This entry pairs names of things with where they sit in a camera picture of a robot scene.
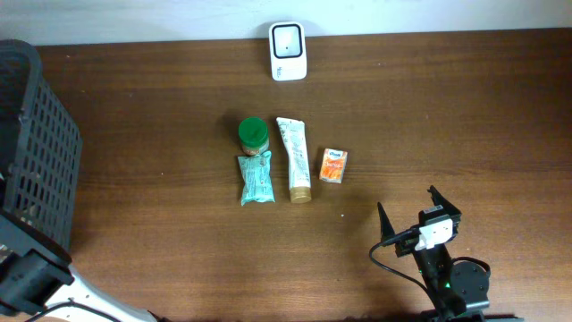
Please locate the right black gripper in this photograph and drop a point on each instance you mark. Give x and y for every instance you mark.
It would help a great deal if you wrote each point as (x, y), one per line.
(455, 213)

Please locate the orange tissue pack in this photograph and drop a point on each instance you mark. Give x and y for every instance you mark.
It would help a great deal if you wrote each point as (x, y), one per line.
(333, 165)

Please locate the white tube gold cap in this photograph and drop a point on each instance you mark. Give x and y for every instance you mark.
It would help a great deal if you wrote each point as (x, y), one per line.
(294, 140)

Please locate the teal snack packet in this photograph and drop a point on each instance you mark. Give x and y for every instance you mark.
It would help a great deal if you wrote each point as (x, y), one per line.
(255, 172)

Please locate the green lid jar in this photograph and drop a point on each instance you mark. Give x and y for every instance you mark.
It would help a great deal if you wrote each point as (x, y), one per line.
(254, 136)

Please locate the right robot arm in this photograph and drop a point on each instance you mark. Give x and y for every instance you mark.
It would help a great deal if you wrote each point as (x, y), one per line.
(457, 287)

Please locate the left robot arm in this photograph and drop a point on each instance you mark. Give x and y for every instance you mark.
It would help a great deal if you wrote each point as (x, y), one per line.
(38, 279)

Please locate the grey plastic mesh basket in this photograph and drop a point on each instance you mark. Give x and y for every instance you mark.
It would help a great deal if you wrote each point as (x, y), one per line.
(40, 146)

